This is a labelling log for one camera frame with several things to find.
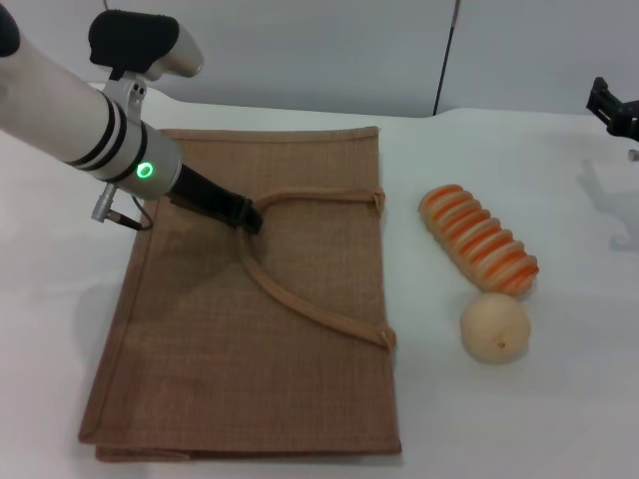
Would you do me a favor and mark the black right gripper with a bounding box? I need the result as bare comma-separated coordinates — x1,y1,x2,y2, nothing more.
585,76,639,140

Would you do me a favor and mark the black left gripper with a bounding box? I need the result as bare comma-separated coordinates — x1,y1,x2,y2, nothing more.
168,163,266,237

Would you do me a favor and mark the brown jute tote bag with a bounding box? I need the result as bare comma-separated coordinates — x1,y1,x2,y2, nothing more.
78,126,403,463

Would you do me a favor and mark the orange striped bread loaf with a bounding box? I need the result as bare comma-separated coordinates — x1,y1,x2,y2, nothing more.
417,184,541,296

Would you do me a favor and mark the round pale egg yolk pastry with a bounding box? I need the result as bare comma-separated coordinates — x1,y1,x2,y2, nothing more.
459,292,532,364

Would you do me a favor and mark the left arm connector cable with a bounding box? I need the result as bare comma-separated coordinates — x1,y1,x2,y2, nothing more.
89,183,154,232

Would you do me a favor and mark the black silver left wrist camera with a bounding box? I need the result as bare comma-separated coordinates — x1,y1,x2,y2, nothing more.
88,10,206,84

